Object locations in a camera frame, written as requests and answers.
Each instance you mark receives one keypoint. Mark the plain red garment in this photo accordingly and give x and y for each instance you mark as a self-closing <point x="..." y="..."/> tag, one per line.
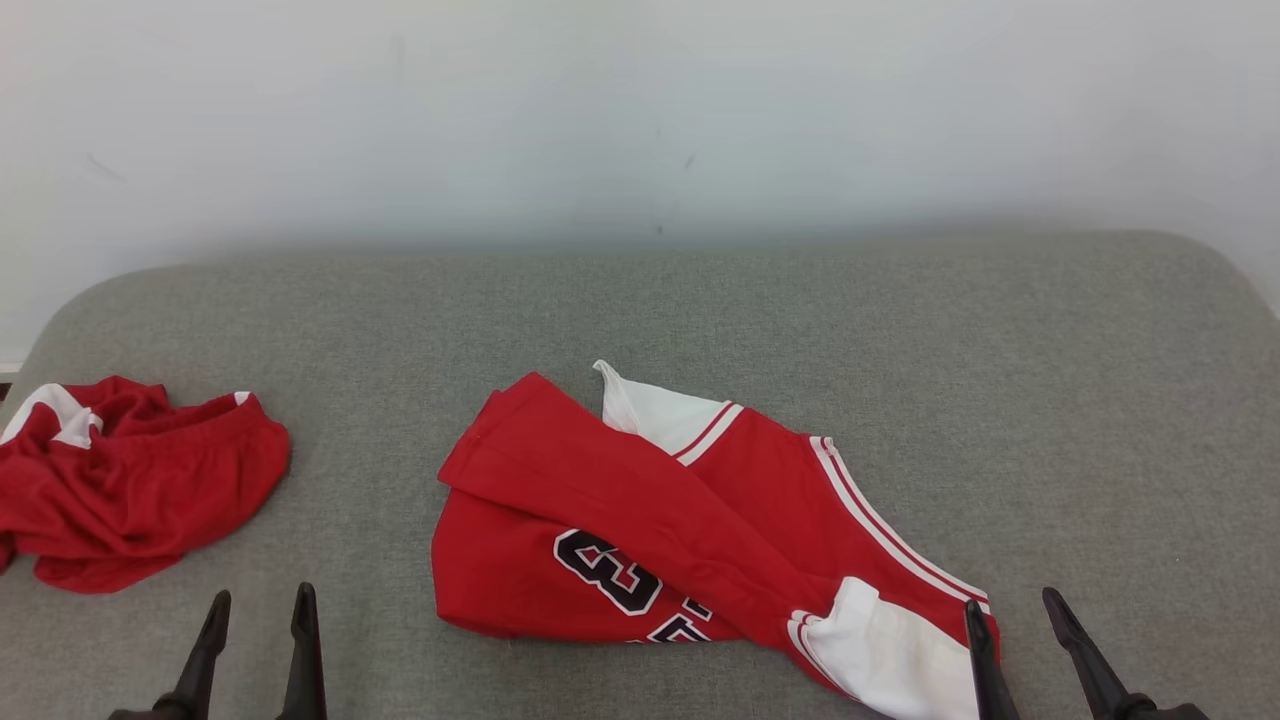
<point x="150" y="480"/>

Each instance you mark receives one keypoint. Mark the red white-sleeved lettered T-shirt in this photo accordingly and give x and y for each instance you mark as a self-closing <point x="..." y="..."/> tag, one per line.
<point x="620" y="470"/>

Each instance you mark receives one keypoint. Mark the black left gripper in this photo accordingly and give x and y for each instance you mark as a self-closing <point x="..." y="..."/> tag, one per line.
<point x="150" y="714"/>

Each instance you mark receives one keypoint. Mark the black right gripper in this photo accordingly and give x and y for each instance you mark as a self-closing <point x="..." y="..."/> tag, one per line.
<point x="1165" y="714"/>

